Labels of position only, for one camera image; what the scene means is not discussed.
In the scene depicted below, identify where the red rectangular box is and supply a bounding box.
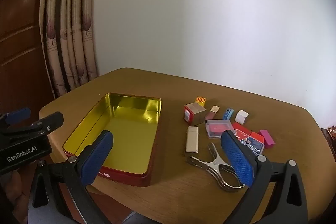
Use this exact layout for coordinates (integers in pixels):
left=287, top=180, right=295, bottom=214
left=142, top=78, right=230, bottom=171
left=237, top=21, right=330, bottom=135
left=232, top=122, right=251, bottom=132

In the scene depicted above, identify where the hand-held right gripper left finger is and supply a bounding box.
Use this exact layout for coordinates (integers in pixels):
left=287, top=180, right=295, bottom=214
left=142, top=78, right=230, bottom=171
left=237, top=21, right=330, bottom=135
left=31, top=130, right=114, bottom=224

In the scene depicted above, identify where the beige patterned curtain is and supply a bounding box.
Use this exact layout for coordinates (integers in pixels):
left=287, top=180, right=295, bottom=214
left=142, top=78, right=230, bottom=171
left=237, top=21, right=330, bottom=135
left=39, top=0, right=100, bottom=98

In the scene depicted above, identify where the brown patterned object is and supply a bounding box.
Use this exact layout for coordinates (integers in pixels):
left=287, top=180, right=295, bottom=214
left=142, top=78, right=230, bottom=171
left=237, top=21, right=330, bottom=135
left=321, top=126, right=336, bottom=140

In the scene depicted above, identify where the brown wooden door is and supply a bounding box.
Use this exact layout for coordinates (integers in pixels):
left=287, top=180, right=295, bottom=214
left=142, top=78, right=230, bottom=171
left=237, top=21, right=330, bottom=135
left=0, top=0, right=57, bottom=119

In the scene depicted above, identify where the red tin box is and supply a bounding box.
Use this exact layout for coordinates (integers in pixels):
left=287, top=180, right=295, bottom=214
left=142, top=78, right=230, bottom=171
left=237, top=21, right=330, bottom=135
left=62, top=93, right=162, bottom=188

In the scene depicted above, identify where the metal spring clip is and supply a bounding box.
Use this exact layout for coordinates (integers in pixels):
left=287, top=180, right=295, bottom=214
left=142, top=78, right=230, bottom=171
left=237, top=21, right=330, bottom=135
left=186, top=143, right=246, bottom=191

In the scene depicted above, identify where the pink lip gloss gold cap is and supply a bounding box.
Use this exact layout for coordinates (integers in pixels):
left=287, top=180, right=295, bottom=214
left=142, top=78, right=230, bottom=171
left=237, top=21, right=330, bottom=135
left=205, top=105, right=220, bottom=121

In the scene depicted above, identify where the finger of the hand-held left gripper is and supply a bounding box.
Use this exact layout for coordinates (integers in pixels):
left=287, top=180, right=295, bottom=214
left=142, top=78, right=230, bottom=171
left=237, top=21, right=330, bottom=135
left=5, top=112, right=64, bottom=139
left=0, top=108, right=31, bottom=133

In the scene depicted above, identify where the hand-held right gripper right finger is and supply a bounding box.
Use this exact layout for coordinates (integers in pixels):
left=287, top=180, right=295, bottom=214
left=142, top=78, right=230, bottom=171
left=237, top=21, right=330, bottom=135
left=220, top=130, right=309, bottom=224

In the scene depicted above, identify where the pink rectangular box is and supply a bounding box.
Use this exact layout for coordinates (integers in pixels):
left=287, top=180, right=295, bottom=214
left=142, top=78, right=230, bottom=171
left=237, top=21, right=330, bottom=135
left=259, top=130, right=276, bottom=148

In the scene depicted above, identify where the gold ribbed lighter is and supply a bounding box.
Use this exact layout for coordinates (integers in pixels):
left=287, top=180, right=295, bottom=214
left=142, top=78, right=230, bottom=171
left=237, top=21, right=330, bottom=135
left=185, top=126, right=199, bottom=154

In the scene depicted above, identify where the brown and red cardboard box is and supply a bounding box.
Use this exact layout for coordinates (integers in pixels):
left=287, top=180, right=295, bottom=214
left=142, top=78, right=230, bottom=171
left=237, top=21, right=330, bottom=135
left=184, top=102, right=206, bottom=126

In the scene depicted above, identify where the blue patterned tape roll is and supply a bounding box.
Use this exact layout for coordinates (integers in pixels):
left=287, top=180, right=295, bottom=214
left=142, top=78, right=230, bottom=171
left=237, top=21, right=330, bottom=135
left=223, top=107, right=235, bottom=121

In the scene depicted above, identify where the clear floss box blue label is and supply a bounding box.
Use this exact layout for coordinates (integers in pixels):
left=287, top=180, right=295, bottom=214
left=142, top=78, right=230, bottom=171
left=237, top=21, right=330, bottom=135
left=234, top=129, right=264, bottom=157

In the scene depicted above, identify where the white cube zigzag side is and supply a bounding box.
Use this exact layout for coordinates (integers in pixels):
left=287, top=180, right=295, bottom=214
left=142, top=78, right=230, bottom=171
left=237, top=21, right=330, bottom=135
left=235, top=110, right=248, bottom=125

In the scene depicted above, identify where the clear case red insert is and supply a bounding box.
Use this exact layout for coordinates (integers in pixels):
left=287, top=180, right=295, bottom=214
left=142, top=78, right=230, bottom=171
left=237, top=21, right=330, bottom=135
left=205, top=119, right=234, bottom=139

